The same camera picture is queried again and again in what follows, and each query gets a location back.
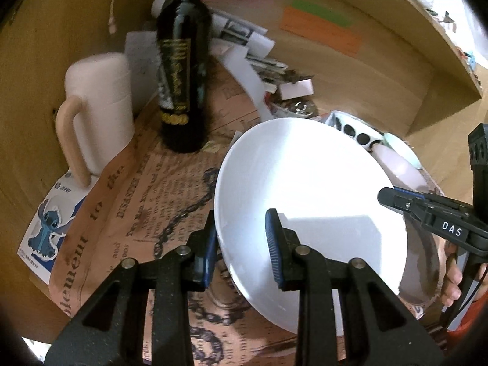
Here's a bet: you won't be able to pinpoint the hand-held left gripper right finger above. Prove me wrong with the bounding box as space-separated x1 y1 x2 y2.
265 208 445 366

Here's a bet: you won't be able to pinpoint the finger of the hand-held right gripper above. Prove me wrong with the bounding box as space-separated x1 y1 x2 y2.
377 186 435 233
394 188 475 218

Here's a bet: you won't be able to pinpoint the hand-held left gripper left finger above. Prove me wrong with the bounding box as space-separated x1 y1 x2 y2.
46 210 220 366

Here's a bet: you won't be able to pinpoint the grey plate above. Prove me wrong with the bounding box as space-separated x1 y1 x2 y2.
398 217 441 307

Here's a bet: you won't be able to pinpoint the white plate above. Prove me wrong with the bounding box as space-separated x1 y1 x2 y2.
213 118 409 334

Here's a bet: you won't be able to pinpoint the person's right hand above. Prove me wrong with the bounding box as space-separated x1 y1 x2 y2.
441 238 465 307

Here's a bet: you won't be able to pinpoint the light green bowl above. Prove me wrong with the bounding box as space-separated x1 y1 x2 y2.
383 132 422 170

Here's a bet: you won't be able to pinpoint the newspaper print paper mat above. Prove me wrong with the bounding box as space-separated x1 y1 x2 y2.
49 57 443 366

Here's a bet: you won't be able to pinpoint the white sheet with black dots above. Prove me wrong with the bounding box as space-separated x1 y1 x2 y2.
324 110 384 153

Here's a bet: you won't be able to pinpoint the wooden desk shelf unit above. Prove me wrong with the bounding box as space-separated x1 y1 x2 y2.
0 0 488 313

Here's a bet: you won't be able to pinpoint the small bowl of metal bits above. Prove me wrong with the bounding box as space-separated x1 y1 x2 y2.
267 95 319 119

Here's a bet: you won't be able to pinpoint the white card block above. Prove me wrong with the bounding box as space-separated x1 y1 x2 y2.
278 78 315 100

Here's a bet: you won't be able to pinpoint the pink lidded mug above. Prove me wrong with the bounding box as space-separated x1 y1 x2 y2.
55 52 136 185

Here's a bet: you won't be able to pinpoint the cartoon sticker card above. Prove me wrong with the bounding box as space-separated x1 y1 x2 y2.
17 168 98 285

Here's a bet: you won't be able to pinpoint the dark wine bottle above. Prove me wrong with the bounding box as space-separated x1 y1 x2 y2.
156 0 213 154

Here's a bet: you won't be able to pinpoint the pile of photo cards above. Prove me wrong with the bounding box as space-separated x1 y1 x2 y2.
246 55 306 84

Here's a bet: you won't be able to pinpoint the orange sticky note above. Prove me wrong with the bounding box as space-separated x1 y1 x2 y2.
280 6 362 56

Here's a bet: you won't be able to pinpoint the handwritten paper note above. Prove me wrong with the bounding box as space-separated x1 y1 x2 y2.
125 30 163 117

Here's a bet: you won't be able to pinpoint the green sticky note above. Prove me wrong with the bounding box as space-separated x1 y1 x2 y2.
292 0 353 27

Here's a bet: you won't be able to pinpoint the printed paper sheets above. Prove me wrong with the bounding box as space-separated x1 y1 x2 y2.
150 0 275 62

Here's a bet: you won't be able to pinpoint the white cable with tag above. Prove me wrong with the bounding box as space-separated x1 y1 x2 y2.
108 0 128 35

